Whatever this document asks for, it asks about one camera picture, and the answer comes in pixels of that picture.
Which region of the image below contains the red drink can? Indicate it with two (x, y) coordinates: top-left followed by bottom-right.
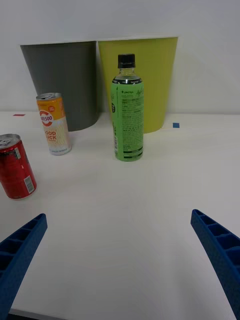
(0, 133), (38, 200)

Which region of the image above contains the orange and white drink can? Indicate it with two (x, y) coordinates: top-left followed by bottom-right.
(35, 92), (73, 156)

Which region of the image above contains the grey plastic waste bin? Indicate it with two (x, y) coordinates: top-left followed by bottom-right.
(19, 41), (99, 133)

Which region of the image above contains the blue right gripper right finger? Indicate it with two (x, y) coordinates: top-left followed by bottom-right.
(190, 208), (240, 320)

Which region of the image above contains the green label plastic bottle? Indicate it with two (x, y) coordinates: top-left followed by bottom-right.
(110, 53), (145, 163)

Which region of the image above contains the yellow-green plastic waste bin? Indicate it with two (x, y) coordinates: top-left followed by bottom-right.
(96, 36), (179, 134)

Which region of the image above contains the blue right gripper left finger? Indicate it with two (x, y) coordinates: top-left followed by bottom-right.
(0, 212), (48, 320)

